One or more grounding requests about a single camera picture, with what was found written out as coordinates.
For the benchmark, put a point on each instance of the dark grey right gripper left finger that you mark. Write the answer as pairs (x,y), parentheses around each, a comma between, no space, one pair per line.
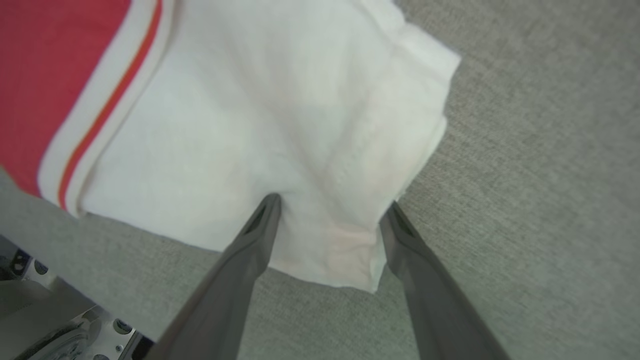
(225,290)

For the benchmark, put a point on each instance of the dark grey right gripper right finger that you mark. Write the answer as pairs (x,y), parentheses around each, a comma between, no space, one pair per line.
(435,300)

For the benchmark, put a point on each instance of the red white basketball jersey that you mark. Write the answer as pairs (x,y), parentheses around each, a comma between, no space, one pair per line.
(250,115)

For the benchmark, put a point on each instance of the white grey robot base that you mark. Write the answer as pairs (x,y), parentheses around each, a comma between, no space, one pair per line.
(45,320)

